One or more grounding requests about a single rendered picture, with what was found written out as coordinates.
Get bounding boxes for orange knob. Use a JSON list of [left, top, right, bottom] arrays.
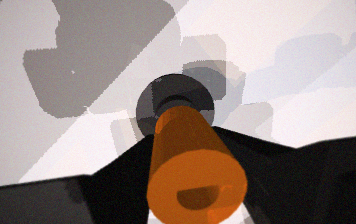
[[147, 106, 247, 224]]

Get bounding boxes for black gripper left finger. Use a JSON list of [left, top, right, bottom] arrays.
[[0, 134, 154, 224]]

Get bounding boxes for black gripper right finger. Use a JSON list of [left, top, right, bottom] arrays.
[[211, 126, 356, 224]]

